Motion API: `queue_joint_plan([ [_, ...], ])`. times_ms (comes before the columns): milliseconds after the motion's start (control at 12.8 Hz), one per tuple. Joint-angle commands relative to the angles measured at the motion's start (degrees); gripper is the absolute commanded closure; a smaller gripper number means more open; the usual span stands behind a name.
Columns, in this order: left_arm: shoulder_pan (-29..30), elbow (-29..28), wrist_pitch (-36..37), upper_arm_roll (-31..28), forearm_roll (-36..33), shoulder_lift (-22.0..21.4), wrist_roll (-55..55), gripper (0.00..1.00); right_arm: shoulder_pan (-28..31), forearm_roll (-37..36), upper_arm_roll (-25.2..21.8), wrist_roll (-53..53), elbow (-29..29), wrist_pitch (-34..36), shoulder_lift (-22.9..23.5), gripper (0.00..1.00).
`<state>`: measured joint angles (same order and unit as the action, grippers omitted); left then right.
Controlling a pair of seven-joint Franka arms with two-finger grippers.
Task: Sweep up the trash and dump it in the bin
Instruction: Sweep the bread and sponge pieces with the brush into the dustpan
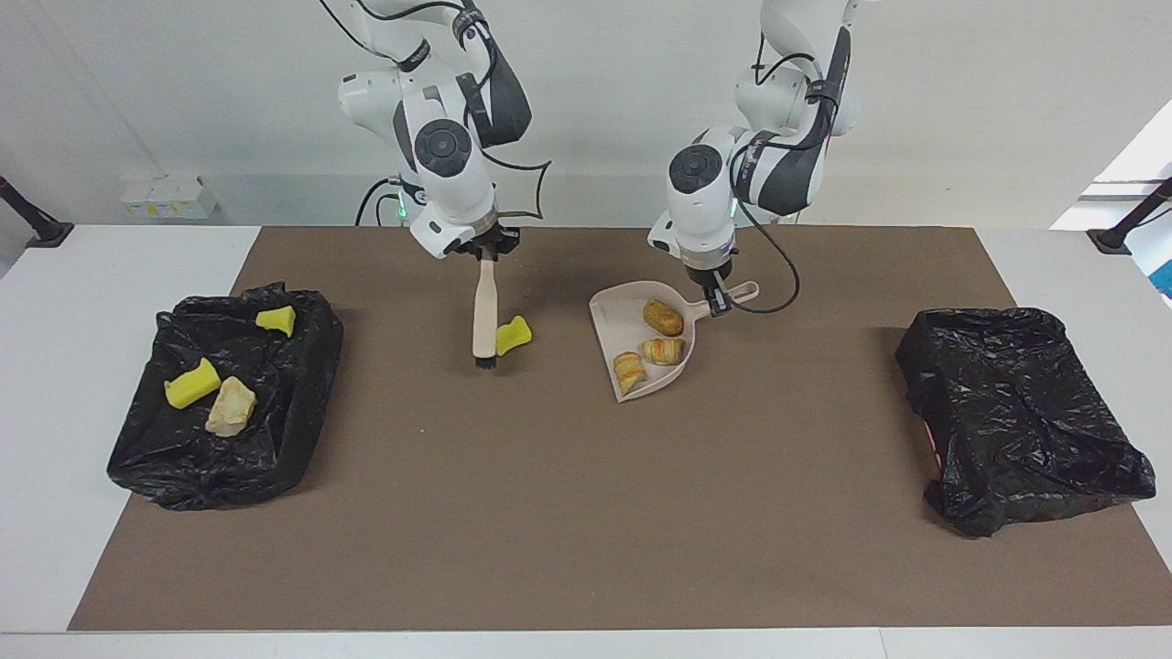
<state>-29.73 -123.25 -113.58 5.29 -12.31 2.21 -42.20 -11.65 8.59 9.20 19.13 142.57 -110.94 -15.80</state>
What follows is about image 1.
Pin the yellow sponge wedge piece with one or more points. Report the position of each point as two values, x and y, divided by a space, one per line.
515 336

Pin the brown table mat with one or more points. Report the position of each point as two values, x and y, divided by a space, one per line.
549 567

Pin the black bag lined bin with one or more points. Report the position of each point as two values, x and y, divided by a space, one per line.
1016 412
275 430

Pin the brown bread roll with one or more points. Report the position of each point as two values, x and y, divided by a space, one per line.
663 318

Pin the notched yellow sponge piece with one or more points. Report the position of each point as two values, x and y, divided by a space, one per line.
190 384

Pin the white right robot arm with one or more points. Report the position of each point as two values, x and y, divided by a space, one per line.
449 174

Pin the beige plastic dustpan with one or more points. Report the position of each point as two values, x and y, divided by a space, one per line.
623 316

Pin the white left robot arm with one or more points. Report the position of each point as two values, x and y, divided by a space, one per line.
705 201

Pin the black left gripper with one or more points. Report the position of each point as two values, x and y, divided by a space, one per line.
710 273

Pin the beige brush with black bristles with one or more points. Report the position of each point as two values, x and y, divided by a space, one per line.
484 311

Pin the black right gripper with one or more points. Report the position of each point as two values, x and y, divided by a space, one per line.
488 240

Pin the blue object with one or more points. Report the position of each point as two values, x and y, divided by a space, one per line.
1165 279

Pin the white wall socket boxes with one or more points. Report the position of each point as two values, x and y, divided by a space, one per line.
169 197

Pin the striped croissant bread piece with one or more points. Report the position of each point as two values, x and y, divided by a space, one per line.
663 351
229 407
629 373

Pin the black camera stand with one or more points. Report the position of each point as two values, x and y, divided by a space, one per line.
1122 233
37 224

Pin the green and yellow sponge piece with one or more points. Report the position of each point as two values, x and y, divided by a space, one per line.
275 321

